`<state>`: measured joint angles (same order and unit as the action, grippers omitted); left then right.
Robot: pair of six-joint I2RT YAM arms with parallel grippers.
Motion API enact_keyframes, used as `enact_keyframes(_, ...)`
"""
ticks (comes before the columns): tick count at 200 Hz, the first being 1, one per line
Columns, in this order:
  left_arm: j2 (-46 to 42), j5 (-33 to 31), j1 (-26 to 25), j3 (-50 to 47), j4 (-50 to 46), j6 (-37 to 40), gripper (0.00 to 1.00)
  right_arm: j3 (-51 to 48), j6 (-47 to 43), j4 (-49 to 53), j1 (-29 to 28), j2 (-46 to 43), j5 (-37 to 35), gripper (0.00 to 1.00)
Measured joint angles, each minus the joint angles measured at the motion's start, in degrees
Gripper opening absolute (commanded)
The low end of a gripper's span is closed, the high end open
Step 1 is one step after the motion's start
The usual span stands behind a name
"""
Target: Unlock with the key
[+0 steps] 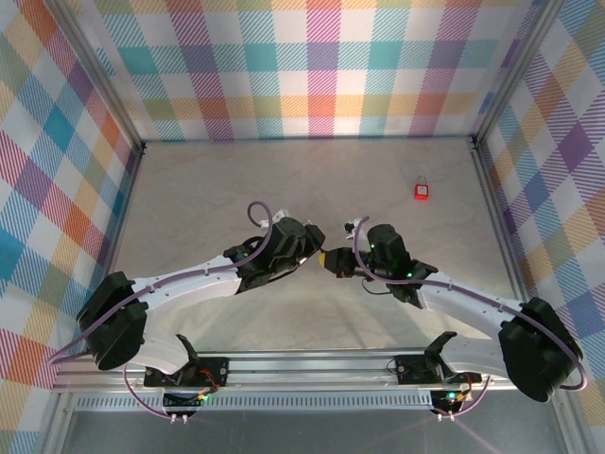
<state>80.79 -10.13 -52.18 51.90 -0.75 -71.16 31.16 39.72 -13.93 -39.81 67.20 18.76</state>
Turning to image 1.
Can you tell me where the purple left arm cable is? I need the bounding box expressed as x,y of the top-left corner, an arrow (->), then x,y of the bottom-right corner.
46,201 -> 275,421

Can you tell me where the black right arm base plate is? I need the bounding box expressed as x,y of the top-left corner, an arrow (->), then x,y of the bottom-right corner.
395,353 -> 484,386

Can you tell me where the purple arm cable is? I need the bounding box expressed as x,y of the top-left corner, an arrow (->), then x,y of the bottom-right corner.
46,201 -> 275,421
352,216 -> 590,420

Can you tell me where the slotted grey cable duct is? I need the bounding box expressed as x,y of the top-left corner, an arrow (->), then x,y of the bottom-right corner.
70,391 -> 439,413

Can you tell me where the black connector box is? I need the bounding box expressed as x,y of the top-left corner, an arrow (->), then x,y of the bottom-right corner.
162,391 -> 210,424
430,388 -> 475,421

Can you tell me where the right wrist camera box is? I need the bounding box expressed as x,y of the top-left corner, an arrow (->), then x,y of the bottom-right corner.
343,216 -> 371,238

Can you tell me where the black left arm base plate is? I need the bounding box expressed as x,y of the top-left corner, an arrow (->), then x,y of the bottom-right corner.
143,356 -> 231,390

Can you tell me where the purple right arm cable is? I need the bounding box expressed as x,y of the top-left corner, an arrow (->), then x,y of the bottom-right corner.
352,216 -> 590,420

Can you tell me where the aluminium corner post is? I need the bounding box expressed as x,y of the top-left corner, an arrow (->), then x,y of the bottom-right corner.
470,0 -> 568,150
56,0 -> 147,155

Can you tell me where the aluminium mounting rail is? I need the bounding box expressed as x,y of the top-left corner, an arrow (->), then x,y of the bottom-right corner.
50,348 -> 521,393

